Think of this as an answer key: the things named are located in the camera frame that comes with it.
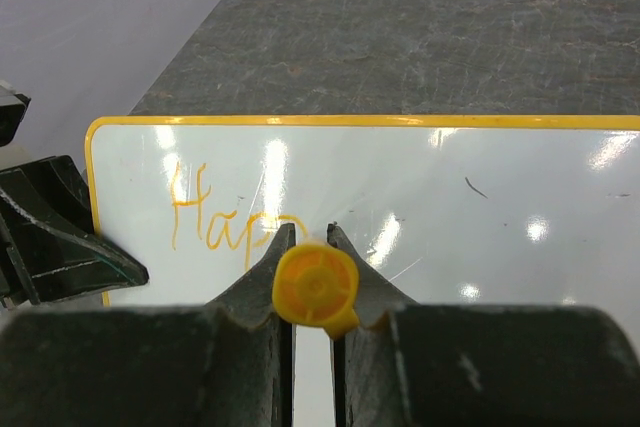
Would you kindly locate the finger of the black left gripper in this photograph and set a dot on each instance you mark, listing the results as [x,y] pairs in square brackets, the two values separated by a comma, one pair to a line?
[50,251]

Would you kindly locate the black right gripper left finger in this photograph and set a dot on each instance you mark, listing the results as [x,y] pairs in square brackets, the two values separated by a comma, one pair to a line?
[226,363]

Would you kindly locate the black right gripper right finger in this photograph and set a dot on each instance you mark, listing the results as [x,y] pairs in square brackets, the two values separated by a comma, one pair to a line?
[412,364]

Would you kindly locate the white marker pen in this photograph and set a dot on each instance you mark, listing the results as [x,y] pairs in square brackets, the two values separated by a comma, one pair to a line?
[329,286]

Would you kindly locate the yellow framed whiteboard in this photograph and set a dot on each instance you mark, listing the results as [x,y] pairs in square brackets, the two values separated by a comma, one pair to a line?
[450,210]

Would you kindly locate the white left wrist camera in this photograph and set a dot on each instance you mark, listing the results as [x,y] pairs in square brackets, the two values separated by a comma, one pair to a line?
[14,105]

